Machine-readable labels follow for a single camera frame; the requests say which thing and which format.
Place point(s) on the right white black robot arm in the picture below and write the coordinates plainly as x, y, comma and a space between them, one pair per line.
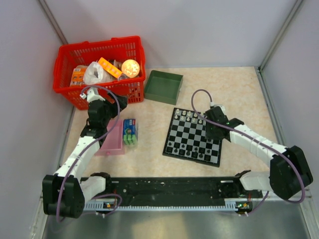
288, 173

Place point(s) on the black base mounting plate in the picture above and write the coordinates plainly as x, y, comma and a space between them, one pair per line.
177, 191

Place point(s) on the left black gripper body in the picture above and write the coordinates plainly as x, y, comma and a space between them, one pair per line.
111, 110

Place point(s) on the orange round ball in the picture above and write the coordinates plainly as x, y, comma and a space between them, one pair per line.
130, 68

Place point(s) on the blue green packaged item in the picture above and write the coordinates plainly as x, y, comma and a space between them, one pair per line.
130, 132

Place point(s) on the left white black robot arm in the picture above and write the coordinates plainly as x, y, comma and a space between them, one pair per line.
64, 193

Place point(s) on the small orange carton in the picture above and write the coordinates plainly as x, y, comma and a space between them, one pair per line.
78, 76

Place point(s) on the pink open drawer box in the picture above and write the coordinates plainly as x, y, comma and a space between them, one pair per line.
113, 144

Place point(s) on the white plastic bag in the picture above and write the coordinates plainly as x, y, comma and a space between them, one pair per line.
95, 74

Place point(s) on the dark green open box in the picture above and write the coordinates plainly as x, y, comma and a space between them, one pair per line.
163, 87

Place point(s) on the orange punched cardboard box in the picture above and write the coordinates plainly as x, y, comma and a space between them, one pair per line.
110, 68

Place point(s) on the red plastic shopping basket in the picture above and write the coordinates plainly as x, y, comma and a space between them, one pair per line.
119, 48

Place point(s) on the black white chess board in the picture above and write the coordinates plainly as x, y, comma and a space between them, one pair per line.
187, 133

